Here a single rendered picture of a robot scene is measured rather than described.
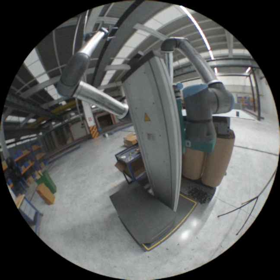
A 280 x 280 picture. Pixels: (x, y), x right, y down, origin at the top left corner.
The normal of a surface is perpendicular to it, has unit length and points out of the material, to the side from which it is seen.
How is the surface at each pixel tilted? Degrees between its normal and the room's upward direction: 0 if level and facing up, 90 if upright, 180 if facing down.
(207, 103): 92
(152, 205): 0
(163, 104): 90
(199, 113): 90
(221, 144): 90
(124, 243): 0
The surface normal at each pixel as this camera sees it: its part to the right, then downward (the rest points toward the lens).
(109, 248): -0.24, -0.91
